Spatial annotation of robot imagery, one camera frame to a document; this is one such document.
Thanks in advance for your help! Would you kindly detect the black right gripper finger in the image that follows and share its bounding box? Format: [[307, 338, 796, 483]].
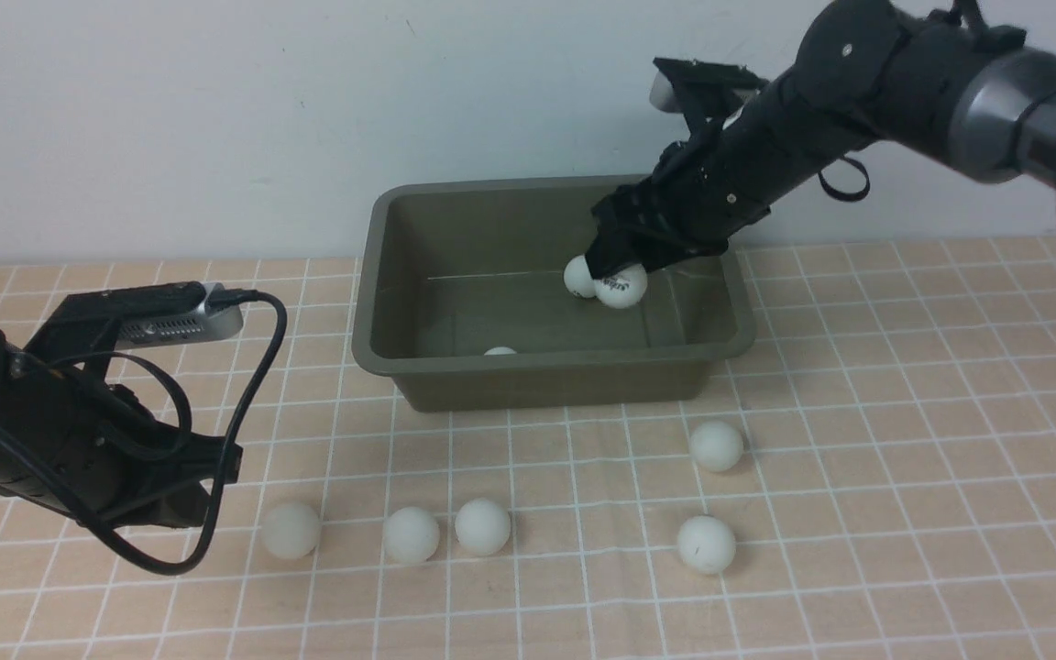
[[584, 234, 642, 279]]

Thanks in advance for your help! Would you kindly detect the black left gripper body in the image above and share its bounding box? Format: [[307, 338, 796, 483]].
[[75, 380, 243, 529]]

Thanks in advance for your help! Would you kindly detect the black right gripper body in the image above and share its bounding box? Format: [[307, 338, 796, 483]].
[[591, 142, 771, 271]]

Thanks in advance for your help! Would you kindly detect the white ping-pong ball top logo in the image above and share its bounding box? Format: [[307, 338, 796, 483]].
[[592, 264, 648, 310]]

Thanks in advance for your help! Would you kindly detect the plain white ping-pong ball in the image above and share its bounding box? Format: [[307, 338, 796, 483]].
[[689, 421, 744, 473]]

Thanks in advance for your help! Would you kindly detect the white ping-pong ball with speck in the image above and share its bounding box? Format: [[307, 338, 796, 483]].
[[676, 515, 737, 576]]

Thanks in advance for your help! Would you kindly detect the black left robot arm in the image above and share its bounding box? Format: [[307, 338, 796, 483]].
[[0, 281, 243, 529]]

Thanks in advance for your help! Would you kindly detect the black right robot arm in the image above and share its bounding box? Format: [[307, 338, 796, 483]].
[[584, 1, 1056, 279]]

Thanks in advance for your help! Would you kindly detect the olive green plastic bin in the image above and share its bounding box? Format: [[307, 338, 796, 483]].
[[352, 175, 757, 413]]

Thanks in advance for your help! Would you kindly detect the black left camera cable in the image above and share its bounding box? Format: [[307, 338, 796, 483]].
[[0, 286, 289, 576]]

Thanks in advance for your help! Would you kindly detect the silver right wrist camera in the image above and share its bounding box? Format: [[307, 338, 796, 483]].
[[649, 57, 767, 125]]

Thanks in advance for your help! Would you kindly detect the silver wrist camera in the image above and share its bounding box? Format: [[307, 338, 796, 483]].
[[649, 57, 767, 125], [116, 281, 244, 348]]

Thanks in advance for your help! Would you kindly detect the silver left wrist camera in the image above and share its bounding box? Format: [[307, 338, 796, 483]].
[[116, 281, 244, 348]]

